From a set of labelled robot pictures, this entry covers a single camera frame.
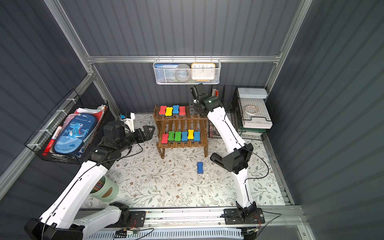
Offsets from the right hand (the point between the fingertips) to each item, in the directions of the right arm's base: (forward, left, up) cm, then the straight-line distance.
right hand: (198, 105), depth 84 cm
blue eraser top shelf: (-4, +13, -1) cm, 13 cm away
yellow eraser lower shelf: (-11, +5, -13) cm, 17 cm away
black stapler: (-20, -12, -28) cm, 36 cm away
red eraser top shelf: (-3, +20, -1) cm, 21 cm away
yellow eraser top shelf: (-5, +17, -2) cm, 17 cm away
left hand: (-18, +25, +1) cm, 31 cm away
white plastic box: (-2, -37, -12) cm, 39 cm away
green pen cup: (-42, +45, -20) cm, 65 cm away
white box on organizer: (+21, -39, -7) cm, 44 cm away
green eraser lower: (-12, +12, -13) cm, 21 cm away
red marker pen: (-27, +64, +4) cm, 70 cm away
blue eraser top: (-24, -1, -29) cm, 38 cm away
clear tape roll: (+7, -34, -10) cm, 36 cm away
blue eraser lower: (-12, +1, -14) cm, 18 cm away
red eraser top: (-3, +9, -1) cm, 10 cm away
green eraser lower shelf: (-12, +16, -13) cm, 24 cm away
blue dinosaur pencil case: (-27, +55, +5) cm, 61 cm away
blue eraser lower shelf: (-11, +8, -13) cm, 19 cm away
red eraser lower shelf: (-14, +20, -13) cm, 27 cm away
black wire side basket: (-5, +66, +5) cm, 66 cm away
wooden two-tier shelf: (0, +12, -16) cm, 20 cm away
